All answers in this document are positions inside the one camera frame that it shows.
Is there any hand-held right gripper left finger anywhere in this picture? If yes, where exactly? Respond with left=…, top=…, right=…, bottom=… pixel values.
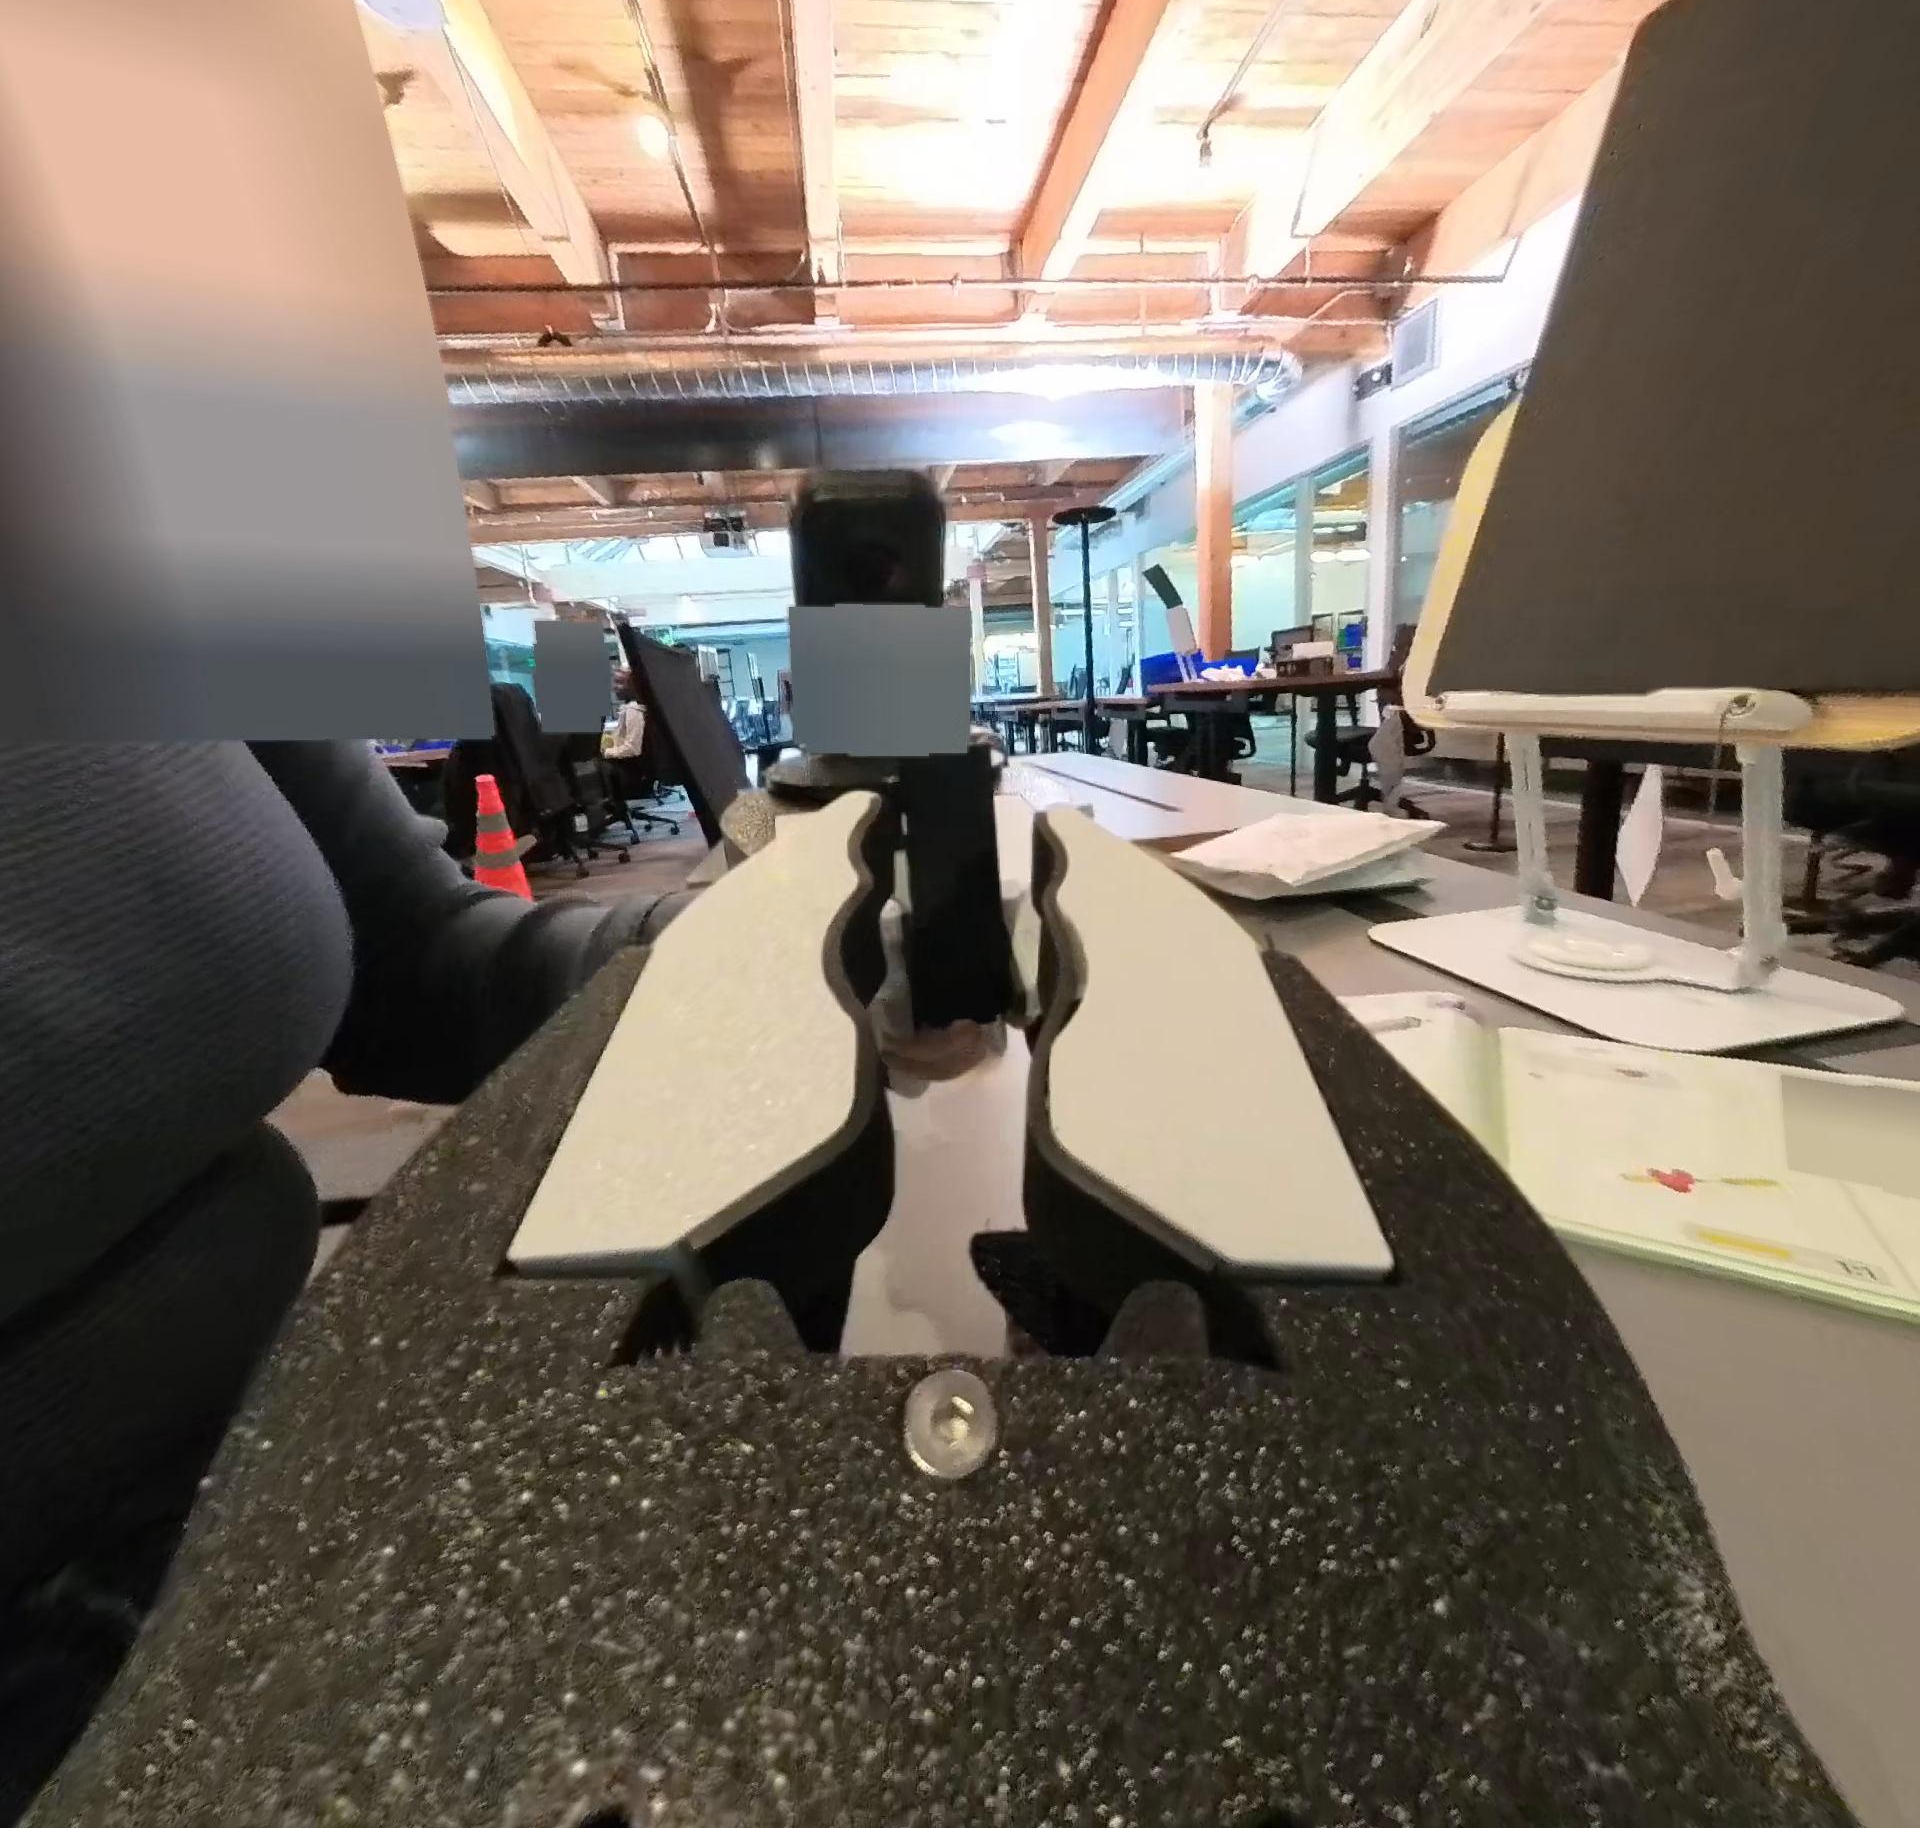
left=504, top=788, right=899, bottom=1361

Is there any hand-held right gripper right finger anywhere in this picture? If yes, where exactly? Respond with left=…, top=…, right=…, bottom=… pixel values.
left=971, top=802, right=1399, bottom=1367

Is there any black long brick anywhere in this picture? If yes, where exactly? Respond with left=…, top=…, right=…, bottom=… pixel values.
left=893, top=752, right=1011, bottom=1039

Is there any grey desk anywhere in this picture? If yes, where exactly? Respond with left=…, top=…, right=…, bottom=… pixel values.
left=681, top=748, right=1920, bottom=1828

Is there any white paper packet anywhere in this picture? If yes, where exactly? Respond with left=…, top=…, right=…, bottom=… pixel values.
left=1170, top=812, right=1449, bottom=904

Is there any black monitor back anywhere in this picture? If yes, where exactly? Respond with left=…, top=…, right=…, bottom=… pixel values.
left=613, top=617, right=751, bottom=849

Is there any orange traffic cone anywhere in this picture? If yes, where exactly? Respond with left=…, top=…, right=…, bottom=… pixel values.
left=471, top=775, right=537, bottom=904

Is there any wooden column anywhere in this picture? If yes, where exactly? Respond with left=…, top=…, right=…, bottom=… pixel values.
left=1192, top=385, right=1235, bottom=660

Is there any black office chair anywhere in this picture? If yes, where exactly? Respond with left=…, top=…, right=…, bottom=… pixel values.
left=485, top=681, right=601, bottom=871

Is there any brown office table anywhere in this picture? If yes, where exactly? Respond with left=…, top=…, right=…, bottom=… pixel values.
left=1142, top=665, right=1404, bottom=811

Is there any pale green instruction booklet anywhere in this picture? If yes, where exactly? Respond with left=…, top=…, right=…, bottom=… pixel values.
left=1337, top=990, right=1920, bottom=1325

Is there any pale yellow panel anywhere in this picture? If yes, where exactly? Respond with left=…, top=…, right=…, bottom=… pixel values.
left=1401, top=395, right=1920, bottom=754

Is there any person's torso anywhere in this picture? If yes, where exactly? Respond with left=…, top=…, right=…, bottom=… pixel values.
left=0, top=737, right=362, bottom=1828

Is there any silver air duct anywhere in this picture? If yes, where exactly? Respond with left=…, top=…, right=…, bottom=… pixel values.
left=446, top=332, right=1296, bottom=409

